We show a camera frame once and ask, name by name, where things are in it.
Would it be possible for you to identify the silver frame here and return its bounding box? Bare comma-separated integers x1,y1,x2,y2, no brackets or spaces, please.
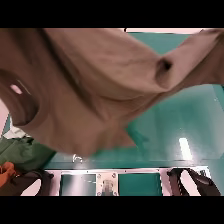
20,165,212,197

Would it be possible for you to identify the white garment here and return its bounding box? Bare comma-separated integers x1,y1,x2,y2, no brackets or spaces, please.
2,127,28,140

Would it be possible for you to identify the brown T-shirt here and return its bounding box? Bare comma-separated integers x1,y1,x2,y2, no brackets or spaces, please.
0,28,224,158

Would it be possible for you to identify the black garment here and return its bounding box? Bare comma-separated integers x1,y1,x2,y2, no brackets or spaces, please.
0,169,54,197

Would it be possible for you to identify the orange garment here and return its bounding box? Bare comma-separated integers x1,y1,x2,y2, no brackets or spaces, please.
0,161,18,188

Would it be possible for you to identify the green garment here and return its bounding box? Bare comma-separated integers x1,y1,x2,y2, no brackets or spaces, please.
0,136,57,174

